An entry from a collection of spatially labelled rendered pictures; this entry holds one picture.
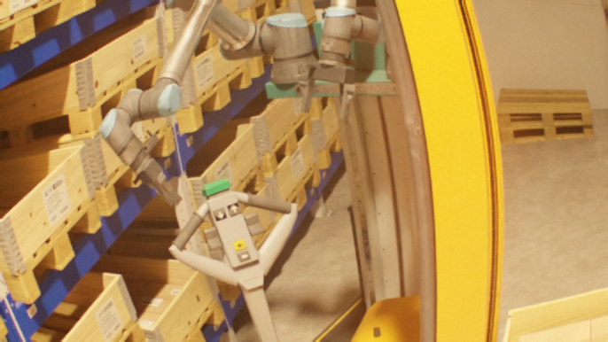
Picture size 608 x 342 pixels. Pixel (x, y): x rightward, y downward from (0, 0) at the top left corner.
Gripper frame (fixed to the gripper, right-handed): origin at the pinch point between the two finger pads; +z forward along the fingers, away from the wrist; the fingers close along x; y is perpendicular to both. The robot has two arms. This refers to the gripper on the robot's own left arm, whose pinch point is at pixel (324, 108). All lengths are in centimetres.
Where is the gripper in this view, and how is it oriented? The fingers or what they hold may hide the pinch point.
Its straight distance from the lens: 257.0
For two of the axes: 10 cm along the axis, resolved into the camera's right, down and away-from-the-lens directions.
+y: -5.8, -0.5, -8.1
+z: -1.7, 9.8, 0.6
